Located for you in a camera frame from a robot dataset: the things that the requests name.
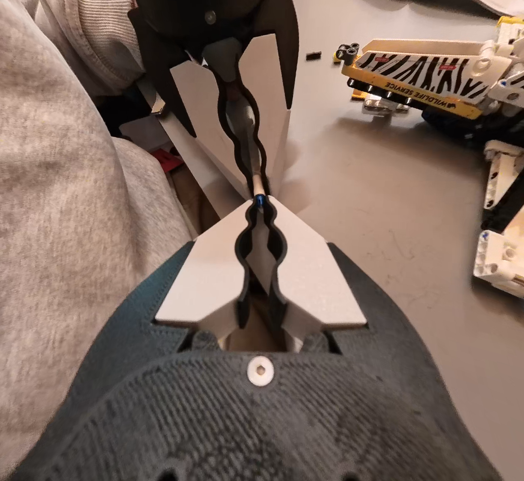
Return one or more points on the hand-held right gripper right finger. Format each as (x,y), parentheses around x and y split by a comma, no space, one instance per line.
(319,280)

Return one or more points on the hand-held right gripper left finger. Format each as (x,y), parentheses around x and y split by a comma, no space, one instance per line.
(204,276)

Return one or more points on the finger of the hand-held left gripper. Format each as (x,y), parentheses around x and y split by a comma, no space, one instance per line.
(204,108)
(272,91)

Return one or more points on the blue lego pin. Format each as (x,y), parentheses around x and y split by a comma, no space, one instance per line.
(260,201)

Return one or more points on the zebra striped lego plane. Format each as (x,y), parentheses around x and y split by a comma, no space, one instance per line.
(409,71)

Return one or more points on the person's left forearm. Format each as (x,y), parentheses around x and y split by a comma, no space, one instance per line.
(86,18)

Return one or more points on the small black lego piece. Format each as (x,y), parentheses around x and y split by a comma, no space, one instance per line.
(313,55)

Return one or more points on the red object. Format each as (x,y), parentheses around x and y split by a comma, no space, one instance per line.
(168,160)

